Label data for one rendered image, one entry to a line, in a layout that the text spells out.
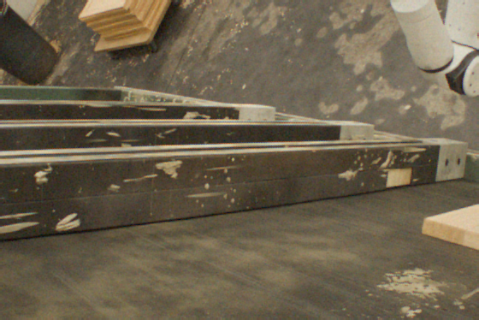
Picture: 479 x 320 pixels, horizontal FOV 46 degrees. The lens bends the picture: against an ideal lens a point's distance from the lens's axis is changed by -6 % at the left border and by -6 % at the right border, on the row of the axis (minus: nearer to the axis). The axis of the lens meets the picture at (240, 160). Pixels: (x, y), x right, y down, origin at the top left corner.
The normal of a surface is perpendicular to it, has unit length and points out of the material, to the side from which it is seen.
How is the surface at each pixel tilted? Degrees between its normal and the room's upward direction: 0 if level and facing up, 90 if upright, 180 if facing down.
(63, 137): 90
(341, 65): 0
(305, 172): 90
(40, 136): 90
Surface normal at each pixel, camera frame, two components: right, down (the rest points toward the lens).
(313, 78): -0.57, -0.47
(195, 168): 0.69, 0.18
